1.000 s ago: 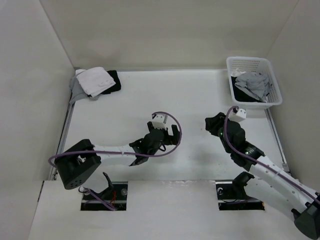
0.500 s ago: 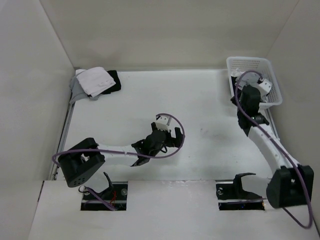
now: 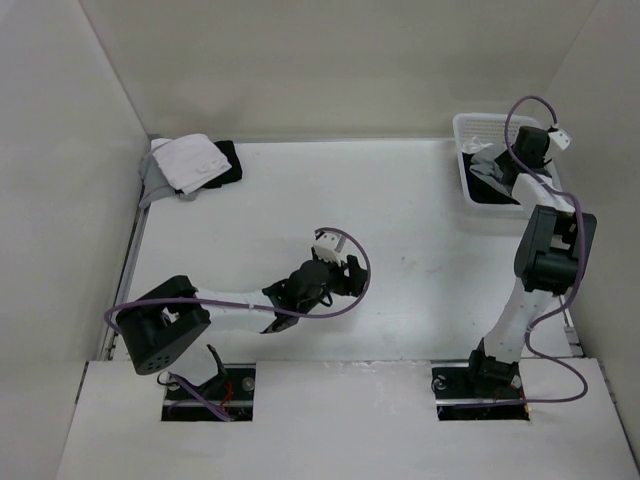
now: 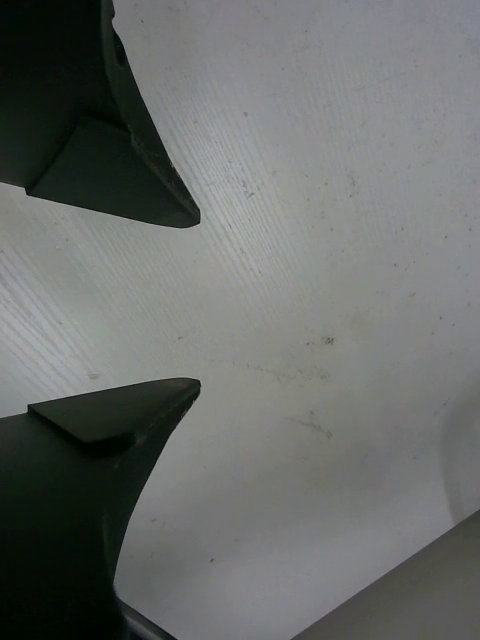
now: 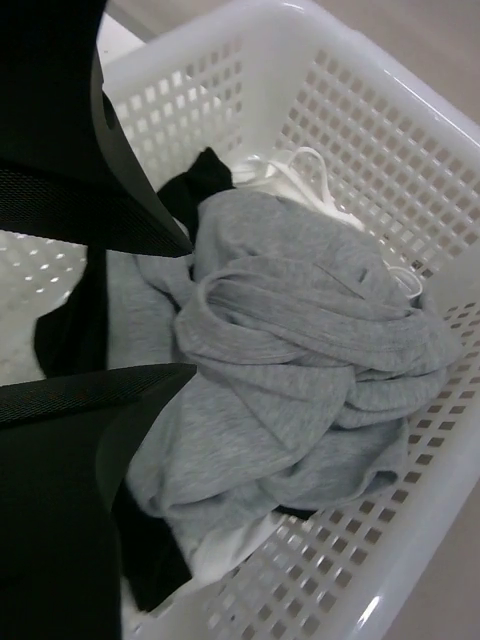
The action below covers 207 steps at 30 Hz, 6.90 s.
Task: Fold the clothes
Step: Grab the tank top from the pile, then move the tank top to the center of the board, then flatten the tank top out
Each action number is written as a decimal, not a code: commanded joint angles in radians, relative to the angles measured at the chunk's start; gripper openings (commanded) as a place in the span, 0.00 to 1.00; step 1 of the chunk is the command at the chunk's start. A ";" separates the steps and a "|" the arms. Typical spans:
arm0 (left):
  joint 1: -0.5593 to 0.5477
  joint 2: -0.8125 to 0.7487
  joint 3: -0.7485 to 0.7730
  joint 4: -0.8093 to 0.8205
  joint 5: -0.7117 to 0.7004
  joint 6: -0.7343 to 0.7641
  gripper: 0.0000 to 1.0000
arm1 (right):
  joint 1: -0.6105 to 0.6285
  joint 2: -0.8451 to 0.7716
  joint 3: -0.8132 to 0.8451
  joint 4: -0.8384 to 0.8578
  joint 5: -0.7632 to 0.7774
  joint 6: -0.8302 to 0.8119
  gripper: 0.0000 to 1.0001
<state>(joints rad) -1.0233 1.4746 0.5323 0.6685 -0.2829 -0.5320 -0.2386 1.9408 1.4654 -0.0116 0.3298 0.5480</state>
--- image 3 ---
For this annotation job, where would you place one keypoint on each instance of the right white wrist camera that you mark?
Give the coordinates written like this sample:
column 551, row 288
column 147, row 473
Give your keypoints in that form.
column 559, row 139

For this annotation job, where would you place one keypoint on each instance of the grey tank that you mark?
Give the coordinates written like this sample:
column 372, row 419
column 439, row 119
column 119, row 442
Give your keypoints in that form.
column 155, row 185
column 485, row 166

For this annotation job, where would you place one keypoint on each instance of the folded grey tank top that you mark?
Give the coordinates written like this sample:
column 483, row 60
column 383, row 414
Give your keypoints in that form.
column 155, row 185

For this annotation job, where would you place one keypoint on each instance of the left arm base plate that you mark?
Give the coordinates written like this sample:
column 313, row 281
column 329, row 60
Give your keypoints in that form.
column 235, row 396

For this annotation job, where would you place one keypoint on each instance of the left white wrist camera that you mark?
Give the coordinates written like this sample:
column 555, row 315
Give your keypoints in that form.
column 328, row 247

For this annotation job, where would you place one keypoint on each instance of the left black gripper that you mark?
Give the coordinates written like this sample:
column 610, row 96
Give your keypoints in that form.
column 355, row 274

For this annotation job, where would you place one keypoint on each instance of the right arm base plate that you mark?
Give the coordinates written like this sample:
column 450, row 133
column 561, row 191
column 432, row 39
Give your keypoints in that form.
column 459, row 399

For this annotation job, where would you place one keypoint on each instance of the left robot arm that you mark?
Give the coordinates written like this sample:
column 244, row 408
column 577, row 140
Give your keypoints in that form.
column 162, row 325

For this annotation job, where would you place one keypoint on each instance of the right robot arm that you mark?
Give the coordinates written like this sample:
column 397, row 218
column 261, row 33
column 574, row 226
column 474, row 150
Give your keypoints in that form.
column 550, row 259

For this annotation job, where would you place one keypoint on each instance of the black tank top in basket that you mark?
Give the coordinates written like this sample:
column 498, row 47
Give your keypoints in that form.
column 479, row 191

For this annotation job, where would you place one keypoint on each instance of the white plastic basket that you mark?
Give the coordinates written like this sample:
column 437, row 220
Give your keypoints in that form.
column 502, row 130

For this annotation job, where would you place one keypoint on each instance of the white garment in basket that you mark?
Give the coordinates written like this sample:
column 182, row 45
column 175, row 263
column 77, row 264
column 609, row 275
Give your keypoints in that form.
column 473, row 146

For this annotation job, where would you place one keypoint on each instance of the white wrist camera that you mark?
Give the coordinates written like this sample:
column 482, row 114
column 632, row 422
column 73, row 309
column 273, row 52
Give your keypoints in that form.
column 328, row 247
column 559, row 139

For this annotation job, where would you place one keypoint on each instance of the folded white tank top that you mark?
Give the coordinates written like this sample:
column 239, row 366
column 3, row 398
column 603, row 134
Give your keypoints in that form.
column 189, row 162

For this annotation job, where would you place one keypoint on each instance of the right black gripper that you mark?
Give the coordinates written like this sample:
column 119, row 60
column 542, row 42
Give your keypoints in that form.
column 543, row 161

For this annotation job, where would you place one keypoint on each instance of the folded black tank top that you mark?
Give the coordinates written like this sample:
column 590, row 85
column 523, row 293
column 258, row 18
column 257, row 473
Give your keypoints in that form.
column 234, row 174

